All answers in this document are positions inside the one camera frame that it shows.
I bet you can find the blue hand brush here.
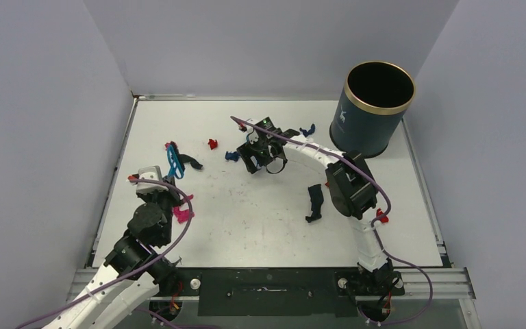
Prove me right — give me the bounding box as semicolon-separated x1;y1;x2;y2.
166;141;185;180

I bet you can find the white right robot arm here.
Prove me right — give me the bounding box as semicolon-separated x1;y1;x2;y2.
234;118;403;294

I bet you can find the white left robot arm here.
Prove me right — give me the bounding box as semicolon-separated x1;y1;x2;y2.
46;174;190;328

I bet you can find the large pink paper scrap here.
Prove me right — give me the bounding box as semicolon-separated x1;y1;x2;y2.
173;198;191;223

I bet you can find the dark blue paper scrap centre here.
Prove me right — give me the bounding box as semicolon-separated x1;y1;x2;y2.
225;151;240;162

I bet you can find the dark blue paper scrap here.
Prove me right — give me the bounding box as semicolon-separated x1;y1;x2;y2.
225;151;240;162
299;123;316;138

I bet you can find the dark blue paper scrap top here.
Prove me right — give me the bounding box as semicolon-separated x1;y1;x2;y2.
299;123;316;138

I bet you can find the black paper scrap left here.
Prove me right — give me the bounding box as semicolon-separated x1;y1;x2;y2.
178;154;203;171

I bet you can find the red paper scrap left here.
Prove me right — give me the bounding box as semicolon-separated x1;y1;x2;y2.
208;138;218;150

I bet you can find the large black paper scrap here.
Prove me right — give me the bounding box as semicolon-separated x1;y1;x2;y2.
305;184;324;223

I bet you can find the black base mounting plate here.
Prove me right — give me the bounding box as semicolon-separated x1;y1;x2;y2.
149;267;405;319

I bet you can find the dark blue gold-rimmed bin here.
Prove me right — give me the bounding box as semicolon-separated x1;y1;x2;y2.
329;61;416;158

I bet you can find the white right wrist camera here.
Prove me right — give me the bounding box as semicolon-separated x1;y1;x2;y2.
238;123;259;145

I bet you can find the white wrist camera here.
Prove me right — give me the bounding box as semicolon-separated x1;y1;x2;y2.
128;165;164;195
238;123;259;145

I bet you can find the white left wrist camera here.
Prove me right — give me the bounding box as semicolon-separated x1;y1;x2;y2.
128;165;164;195

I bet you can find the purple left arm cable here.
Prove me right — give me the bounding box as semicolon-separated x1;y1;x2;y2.
15;178;195;329

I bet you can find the aluminium rail frame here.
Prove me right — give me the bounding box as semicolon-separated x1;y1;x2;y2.
66;267;477;302

